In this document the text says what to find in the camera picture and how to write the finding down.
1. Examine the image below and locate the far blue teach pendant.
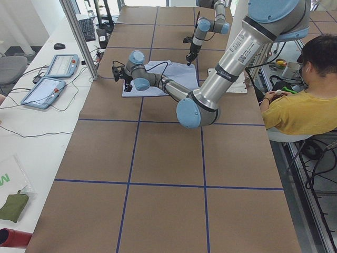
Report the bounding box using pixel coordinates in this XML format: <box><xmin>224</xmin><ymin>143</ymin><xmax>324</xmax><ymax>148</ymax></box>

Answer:
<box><xmin>45</xmin><ymin>54</ymin><xmax>79</xmax><ymax>79</ymax></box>

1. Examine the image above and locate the black keyboard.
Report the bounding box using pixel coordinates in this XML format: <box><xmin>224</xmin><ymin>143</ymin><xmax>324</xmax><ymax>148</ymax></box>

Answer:
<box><xmin>78</xmin><ymin>18</ymin><xmax>96</xmax><ymax>42</ymax></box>

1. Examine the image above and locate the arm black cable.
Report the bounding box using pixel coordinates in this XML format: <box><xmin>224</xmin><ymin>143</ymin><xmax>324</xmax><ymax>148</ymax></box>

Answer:
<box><xmin>143</xmin><ymin>61</ymin><xmax>180</xmax><ymax>101</ymax></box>

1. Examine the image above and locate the aluminium frame post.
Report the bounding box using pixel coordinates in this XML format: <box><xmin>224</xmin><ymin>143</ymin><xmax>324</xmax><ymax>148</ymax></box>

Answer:
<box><xmin>59</xmin><ymin>0</ymin><xmax>98</xmax><ymax>81</ymax></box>

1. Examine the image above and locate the green folded cloth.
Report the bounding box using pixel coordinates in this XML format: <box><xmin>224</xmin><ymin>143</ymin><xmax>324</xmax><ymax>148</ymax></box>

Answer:
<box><xmin>1</xmin><ymin>193</ymin><xmax>29</xmax><ymax>223</ymax></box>

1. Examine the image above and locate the white camera stand pedestal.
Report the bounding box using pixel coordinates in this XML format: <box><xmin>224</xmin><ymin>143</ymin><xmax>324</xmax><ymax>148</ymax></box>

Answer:
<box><xmin>193</xmin><ymin>1</ymin><xmax>254</xmax><ymax>108</ymax></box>

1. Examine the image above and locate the clear plastic bag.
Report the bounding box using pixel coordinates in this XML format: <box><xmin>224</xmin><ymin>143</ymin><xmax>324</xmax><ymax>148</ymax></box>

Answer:
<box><xmin>1</xmin><ymin>155</ymin><xmax>36</xmax><ymax>224</ymax></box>

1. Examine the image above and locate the black computer mouse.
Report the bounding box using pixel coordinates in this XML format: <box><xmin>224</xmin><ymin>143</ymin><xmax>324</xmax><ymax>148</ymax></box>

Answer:
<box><xmin>53</xmin><ymin>43</ymin><xmax>66</xmax><ymax>50</ymax></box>

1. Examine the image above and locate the near blue teach pendant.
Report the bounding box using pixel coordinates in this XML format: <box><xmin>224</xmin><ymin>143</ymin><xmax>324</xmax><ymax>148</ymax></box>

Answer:
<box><xmin>21</xmin><ymin>77</ymin><xmax>66</xmax><ymax>110</ymax></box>

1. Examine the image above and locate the light blue striped shirt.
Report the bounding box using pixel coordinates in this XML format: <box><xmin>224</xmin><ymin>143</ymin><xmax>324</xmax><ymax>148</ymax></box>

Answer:
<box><xmin>122</xmin><ymin>60</ymin><xmax>199</xmax><ymax>98</ymax></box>

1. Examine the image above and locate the person in yellow shirt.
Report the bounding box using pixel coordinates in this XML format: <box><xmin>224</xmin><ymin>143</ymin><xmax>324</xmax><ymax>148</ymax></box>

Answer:
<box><xmin>260</xmin><ymin>35</ymin><xmax>336</xmax><ymax>135</ymax></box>

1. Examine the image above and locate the red cylinder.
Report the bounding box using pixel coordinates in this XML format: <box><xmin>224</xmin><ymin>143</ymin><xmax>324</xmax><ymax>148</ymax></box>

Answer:
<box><xmin>1</xmin><ymin>228</ymin><xmax>33</xmax><ymax>249</ymax></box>

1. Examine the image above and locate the black handheld device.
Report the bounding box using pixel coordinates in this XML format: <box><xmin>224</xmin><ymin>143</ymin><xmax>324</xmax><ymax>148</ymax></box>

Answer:
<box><xmin>96</xmin><ymin>28</ymin><xmax>108</xmax><ymax>49</ymax></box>

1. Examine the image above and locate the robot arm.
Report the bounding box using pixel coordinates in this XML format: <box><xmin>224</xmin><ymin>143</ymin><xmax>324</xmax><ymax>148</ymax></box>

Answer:
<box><xmin>183</xmin><ymin>0</ymin><xmax>230</xmax><ymax>66</ymax></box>
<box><xmin>112</xmin><ymin>1</ymin><xmax>310</xmax><ymax>129</ymax></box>

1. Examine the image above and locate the brown paper table cover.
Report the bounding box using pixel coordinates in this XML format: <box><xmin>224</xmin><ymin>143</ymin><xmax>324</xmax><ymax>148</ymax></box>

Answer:
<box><xmin>27</xmin><ymin>7</ymin><xmax>301</xmax><ymax>252</ymax></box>

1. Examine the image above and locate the blue teach pendant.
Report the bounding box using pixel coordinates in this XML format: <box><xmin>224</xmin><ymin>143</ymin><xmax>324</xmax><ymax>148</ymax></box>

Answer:
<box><xmin>45</xmin><ymin>54</ymin><xmax>79</xmax><ymax>79</ymax></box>
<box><xmin>21</xmin><ymin>77</ymin><xmax>66</xmax><ymax>110</ymax></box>

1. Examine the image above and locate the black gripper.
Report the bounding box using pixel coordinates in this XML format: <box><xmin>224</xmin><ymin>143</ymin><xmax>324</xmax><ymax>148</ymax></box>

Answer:
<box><xmin>112</xmin><ymin>60</ymin><xmax>133</xmax><ymax>92</ymax></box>
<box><xmin>183</xmin><ymin>36</ymin><xmax>202</xmax><ymax>66</ymax></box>

